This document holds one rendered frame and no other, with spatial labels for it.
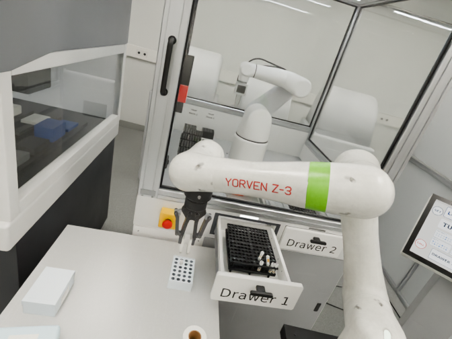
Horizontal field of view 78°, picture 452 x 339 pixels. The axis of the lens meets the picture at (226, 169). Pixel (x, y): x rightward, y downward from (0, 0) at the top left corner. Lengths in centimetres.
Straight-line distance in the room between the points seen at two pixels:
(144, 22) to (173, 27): 339
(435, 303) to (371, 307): 80
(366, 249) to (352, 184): 31
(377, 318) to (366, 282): 11
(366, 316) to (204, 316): 49
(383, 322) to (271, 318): 89
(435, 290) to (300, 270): 59
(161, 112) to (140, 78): 341
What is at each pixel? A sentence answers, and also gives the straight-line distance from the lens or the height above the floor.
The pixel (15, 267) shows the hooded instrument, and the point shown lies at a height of 66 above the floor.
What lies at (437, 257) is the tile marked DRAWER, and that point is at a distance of 150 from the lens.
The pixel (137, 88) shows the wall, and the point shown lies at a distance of 446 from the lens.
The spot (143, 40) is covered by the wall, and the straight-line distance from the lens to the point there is 437.
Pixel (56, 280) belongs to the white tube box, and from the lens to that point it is 104.
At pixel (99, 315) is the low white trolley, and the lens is 101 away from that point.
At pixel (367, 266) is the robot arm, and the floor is 111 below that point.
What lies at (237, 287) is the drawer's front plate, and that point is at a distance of 97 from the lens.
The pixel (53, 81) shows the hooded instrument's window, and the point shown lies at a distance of 120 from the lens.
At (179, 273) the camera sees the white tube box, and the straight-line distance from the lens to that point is 109.
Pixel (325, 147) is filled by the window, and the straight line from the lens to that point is 116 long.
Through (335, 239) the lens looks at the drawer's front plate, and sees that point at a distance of 137.
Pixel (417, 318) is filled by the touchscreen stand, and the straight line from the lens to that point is 175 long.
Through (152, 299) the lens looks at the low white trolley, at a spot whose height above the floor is 76.
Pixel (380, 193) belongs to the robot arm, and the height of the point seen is 138.
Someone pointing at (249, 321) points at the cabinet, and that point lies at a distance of 169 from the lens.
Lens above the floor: 157
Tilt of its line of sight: 24 degrees down
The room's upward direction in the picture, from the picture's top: 16 degrees clockwise
